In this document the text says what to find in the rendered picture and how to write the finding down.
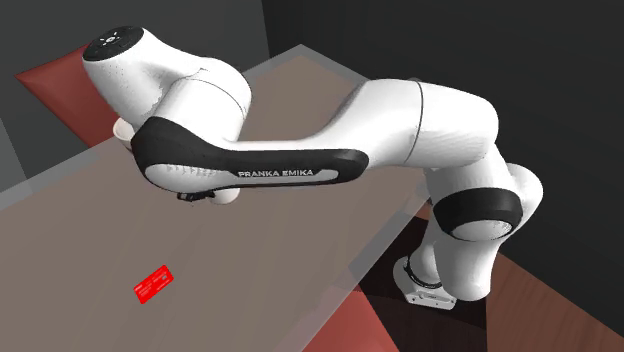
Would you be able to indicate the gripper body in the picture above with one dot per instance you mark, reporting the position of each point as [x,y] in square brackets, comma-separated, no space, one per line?
[192,197]

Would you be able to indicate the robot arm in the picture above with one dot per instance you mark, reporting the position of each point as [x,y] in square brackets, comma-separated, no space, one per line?
[302,131]

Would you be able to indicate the red flat card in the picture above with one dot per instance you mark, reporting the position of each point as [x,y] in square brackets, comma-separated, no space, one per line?
[153,284]

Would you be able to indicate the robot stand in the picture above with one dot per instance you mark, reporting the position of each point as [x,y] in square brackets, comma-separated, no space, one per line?
[434,329]

